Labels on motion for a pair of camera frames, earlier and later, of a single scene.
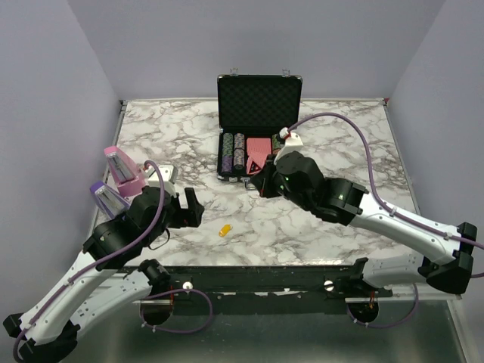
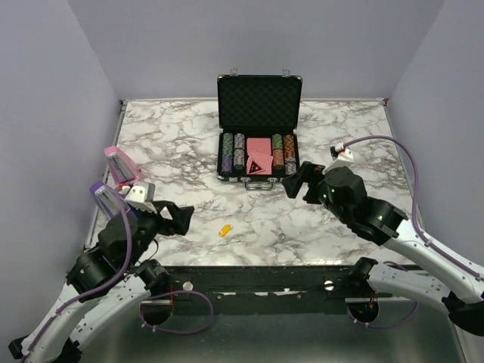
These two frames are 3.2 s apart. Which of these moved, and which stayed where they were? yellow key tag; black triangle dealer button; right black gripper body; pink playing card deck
Moved: right black gripper body
Stayed: yellow key tag; pink playing card deck; black triangle dealer button
